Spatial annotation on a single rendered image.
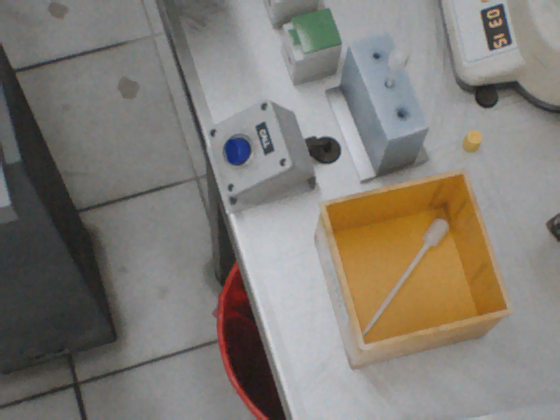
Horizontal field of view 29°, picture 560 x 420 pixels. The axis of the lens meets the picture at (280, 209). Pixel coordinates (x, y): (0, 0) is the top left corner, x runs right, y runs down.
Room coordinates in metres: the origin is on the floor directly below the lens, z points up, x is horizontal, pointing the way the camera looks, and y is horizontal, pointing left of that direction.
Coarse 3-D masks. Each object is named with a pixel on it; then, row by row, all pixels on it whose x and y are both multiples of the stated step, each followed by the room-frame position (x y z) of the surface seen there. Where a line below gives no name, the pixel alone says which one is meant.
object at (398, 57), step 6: (396, 48) 0.42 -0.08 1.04; (402, 48) 0.42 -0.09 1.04; (390, 54) 0.42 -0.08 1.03; (396, 54) 0.42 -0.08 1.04; (402, 54) 0.42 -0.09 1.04; (408, 54) 0.42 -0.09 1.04; (390, 60) 0.42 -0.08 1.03; (396, 60) 0.41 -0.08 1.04; (402, 60) 0.41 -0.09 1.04; (390, 66) 0.42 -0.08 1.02; (396, 66) 0.41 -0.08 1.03; (402, 66) 0.41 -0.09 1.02
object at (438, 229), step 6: (438, 222) 0.32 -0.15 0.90; (444, 222) 0.32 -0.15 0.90; (432, 228) 0.32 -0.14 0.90; (438, 228) 0.32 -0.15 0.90; (444, 228) 0.32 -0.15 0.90; (426, 234) 0.31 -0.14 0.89; (432, 234) 0.31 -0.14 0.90; (438, 234) 0.31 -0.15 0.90; (444, 234) 0.31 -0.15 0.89; (426, 240) 0.31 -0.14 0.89; (432, 240) 0.31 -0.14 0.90; (438, 240) 0.31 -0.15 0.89; (432, 246) 0.30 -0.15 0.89
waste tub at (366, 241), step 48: (384, 192) 0.32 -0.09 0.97; (432, 192) 0.34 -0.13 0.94; (336, 240) 0.30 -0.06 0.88; (384, 240) 0.30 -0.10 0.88; (480, 240) 0.29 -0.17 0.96; (336, 288) 0.24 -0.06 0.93; (384, 288) 0.26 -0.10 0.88; (432, 288) 0.26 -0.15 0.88; (480, 288) 0.26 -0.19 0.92; (384, 336) 0.21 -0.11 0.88; (432, 336) 0.20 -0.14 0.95; (480, 336) 0.22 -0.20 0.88
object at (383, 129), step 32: (384, 32) 0.47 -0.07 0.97; (352, 64) 0.44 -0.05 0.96; (384, 64) 0.44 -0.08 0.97; (352, 96) 0.43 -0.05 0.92; (384, 96) 0.41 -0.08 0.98; (416, 96) 0.41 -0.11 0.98; (352, 128) 0.41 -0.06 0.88; (384, 128) 0.38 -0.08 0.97; (416, 128) 0.38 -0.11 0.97; (352, 160) 0.38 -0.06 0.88; (384, 160) 0.37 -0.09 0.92; (416, 160) 0.39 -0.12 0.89
